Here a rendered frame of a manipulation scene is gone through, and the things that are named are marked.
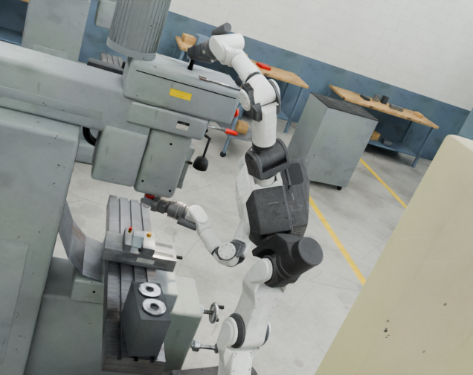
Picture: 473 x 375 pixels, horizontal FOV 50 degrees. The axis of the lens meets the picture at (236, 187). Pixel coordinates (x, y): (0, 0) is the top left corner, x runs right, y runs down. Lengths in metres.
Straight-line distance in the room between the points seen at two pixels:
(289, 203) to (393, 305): 1.53
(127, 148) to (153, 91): 0.27
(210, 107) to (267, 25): 7.01
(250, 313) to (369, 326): 1.59
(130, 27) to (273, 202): 0.87
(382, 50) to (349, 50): 0.65
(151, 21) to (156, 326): 1.15
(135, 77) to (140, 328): 0.96
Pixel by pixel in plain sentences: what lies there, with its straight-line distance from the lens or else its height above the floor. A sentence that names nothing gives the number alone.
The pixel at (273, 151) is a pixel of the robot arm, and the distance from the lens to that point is 1.97.
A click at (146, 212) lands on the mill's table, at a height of 0.93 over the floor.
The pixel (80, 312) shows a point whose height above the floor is 0.65.
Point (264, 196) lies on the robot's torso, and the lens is 2.03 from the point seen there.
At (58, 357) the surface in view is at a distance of 2.83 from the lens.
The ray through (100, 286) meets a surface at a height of 0.83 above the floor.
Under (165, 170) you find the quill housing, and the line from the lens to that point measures 2.27.
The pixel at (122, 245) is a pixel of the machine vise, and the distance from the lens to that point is 2.52.
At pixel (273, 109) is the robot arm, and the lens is 1.82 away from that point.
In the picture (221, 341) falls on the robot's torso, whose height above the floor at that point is 0.95.
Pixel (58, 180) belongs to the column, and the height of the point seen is 1.37.
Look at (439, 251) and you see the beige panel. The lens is 0.52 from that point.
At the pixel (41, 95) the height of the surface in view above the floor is 1.65.
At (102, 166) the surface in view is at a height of 1.42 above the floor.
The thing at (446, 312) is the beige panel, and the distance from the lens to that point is 0.58.
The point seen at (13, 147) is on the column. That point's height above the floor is 1.47.
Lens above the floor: 2.38
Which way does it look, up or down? 23 degrees down
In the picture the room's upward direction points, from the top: 21 degrees clockwise
